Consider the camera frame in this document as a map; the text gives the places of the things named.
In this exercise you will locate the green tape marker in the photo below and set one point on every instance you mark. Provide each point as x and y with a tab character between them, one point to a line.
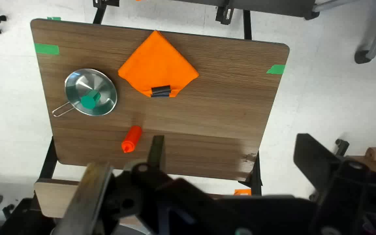
47	48
276	69

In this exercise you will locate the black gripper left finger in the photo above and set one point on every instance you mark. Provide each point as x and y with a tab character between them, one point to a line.
84	210

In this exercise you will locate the green block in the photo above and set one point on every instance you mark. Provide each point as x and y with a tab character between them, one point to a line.
90	99

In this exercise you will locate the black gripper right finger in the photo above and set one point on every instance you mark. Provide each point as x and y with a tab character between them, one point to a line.
334	178

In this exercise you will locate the silver metal pan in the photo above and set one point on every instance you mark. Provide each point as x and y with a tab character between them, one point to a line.
82	81

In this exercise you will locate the orange folded cloth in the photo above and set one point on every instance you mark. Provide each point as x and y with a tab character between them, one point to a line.
157	68

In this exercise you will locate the orange plastic bottle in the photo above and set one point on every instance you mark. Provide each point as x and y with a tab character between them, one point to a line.
131	140

